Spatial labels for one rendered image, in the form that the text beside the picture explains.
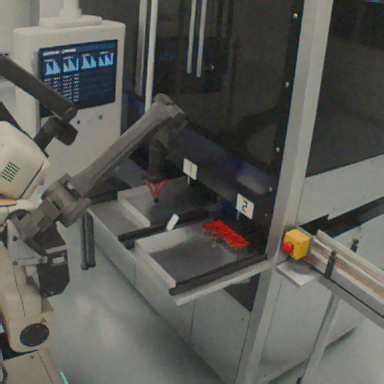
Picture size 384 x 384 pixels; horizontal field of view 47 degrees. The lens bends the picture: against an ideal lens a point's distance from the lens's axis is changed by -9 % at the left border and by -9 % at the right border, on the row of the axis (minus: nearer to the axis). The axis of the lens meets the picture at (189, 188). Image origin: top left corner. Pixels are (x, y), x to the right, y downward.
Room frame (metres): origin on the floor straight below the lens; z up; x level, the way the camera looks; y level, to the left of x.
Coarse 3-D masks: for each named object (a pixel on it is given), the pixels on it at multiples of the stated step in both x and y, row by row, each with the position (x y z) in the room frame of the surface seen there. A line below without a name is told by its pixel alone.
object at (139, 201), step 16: (128, 192) 1.72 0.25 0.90; (144, 192) 1.77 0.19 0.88; (176, 192) 1.80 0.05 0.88; (192, 192) 1.81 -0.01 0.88; (128, 208) 1.62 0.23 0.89; (144, 208) 1.64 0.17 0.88; (160, 208) 1.65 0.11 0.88; (176, 208) 1.66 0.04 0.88; (192, 208) 1.67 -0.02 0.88; (208, 208) 1.65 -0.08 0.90; (144, 224) 1.52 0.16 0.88
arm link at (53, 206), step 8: (64, 184) 1.02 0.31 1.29; (56, 192) 0.99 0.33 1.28; (64, 192) 1.00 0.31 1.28; (72, 192) 1.01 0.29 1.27; (48, 200) 0.97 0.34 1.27; (56, 200) 0.98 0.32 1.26; (64, 200) 0.98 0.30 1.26; (72, 200) 0.99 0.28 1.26; (48, 208) 0.95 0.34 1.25; (56, 208) 0.96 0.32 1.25; (64, 208) 0.97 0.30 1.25; (48, 216) 0.95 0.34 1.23; (56, 216) 0.95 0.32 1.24
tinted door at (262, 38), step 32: (224, 0) 1.67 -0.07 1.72; (256, 0) 1.54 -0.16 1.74; (288, 0) 1.43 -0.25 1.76; (224, 32) 1.66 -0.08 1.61; (256, 32) 1.53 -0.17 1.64; (288, 32) 1.42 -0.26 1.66; (224, 64) 1.65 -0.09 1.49; (256, 64) 1.52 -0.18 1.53; (224, 96) 1.63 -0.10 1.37; (256, 96) 1.50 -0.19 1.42; (224, 128) 1.62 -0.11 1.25; (256, 128) 1.49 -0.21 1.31
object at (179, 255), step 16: (192, 224) 1.50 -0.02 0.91; (144, 240) 1.38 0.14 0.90; (160, 240) 1.42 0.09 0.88; (176, 240) 1.43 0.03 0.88; (192, 240) 1.44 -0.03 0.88; (144, 256) 1.30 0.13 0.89; (160, 256) 1.32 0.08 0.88; (176, 256) 1.33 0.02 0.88; (192, 256) 1.34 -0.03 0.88; (208, 256) 1.35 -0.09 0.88; (224, 256) 1.35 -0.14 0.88; (240, 256) 1.36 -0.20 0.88; (160, 272) 1.22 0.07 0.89; (176, 272) 1.24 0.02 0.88; (192, 272) 1.25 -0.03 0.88; (208, 272) 1.23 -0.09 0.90
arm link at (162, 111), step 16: (160, 96) 1.17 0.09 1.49; (160, 112) 1.15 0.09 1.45; (176, 112) 1.15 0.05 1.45; (144, 128) 1.12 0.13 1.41; (160, 128) 1.16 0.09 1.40; (112, 144) 1.09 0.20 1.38; (128, 144) 1.09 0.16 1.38; (96, 160) 1.06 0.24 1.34; (112, 160) 1.06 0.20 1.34; (64, 176) 1.03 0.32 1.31; (80, 176) 1.03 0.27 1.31; (96, 176) 1.03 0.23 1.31; (48, 192) 0.99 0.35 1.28; (80, 192) 1.00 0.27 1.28; (80, 208) 0.98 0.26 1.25; (64, 224) 0.96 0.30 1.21
